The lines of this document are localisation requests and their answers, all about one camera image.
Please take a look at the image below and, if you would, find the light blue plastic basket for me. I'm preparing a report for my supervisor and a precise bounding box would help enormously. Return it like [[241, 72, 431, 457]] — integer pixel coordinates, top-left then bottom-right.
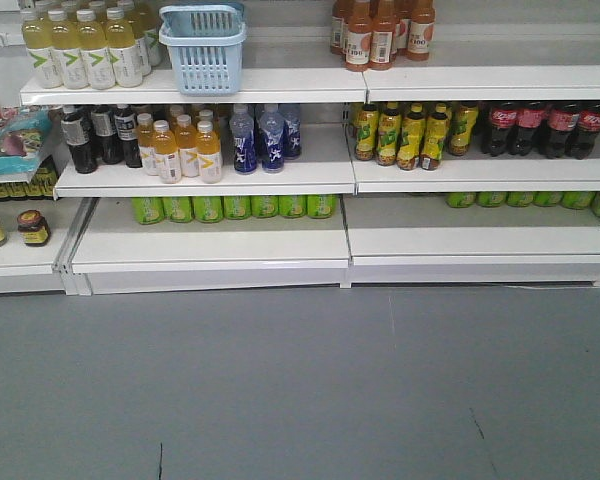
[[159, 1, 247, 96]]

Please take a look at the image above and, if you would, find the coke bottle red label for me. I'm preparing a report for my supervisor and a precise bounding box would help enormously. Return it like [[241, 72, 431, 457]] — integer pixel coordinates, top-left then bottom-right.
[[481, 100, 519, 157], [508, 100, 547, 156], [566, 100, 600, 159], [544, 100, 581, 159]]

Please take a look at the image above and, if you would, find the blue sports drink bottle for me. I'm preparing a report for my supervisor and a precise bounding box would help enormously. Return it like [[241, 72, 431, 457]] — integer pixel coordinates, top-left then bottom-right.
[[230, 104, 257, 174], [279, 103, 302, 159], [259, 103, 285, 173]]

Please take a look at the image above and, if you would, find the orange juice bottle white label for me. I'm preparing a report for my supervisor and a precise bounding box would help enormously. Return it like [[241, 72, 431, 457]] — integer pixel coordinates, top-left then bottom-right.
[[196, 121, 223, 184], [137, 113, 158, 176], [152, 120, 182, 184], [175, 114, 199, 178]]

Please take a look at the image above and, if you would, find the yellow lemon tea bottle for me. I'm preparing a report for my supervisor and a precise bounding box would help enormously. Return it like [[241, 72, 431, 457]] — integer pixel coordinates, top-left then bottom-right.
[[354, 103, 379, 161], [448, 101, 479, 156], [396, 102, 426, 171], [376, 101, 402, 166], [419, 103, 448, 171]]

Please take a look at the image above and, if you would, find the orange C100 drink bottle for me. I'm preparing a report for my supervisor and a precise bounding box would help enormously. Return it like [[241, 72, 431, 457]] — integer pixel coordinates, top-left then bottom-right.
[[345, 0, 372, 72], [369, 0, 397, 70], [406, 0, 436, 61]]

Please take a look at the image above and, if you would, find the dark tea bottle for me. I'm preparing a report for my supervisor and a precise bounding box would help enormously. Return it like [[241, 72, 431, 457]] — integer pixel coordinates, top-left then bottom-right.
[[61, 105, 97, 174], [113, 104, 142, 168], [91, 105, 123, 165]]

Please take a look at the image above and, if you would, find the pale yellow juice bottle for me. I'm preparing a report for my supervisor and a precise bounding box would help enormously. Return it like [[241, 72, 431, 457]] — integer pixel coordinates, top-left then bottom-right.
[[105, 7, 143, 88], [21, 9, 63, 89], [48, 9, 89, 89], [77, 9, 116, 90]]

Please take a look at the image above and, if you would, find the teal snack bag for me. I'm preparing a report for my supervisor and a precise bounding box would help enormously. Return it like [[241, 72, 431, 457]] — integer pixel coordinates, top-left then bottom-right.
[[0, 107, 52, 176]]

